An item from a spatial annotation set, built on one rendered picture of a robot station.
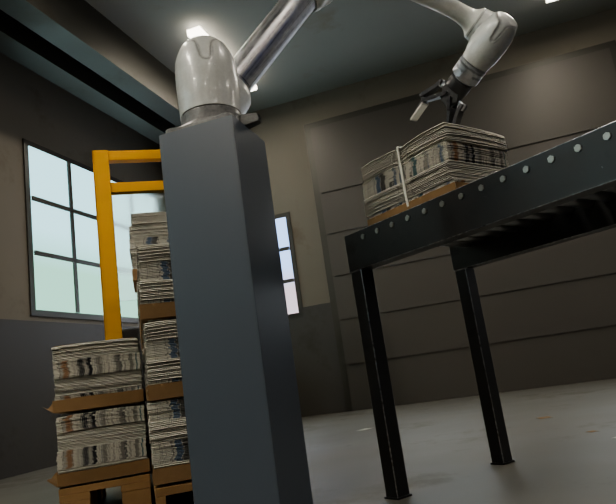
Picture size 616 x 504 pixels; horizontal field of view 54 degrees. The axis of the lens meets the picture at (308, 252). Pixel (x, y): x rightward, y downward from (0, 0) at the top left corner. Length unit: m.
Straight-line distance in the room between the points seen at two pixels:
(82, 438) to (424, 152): 1.44
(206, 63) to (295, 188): 5.03
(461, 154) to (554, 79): 4.67
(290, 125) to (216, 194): 5.41
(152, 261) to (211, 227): 0.48
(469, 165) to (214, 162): 0.77
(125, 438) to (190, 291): 0.92
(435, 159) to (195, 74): 0.72
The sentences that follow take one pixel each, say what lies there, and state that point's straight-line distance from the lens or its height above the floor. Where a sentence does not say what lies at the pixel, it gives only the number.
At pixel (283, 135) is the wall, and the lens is 6.78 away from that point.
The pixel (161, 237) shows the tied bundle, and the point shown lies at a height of 1.00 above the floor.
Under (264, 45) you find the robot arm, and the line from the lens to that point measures 1.88.
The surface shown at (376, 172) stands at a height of 0.99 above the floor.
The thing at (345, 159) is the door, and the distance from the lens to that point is 6.41.
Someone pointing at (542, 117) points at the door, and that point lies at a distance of 6.30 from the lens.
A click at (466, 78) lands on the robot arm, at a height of 1.17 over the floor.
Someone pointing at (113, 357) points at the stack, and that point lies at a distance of 2.21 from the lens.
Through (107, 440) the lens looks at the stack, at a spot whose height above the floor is 0.27.
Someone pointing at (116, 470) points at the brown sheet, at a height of 0.17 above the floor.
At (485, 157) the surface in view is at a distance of 1.90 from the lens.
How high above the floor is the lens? 0.37
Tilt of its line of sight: 12 degrees up
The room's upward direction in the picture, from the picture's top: 8 degrees counter-clockwise
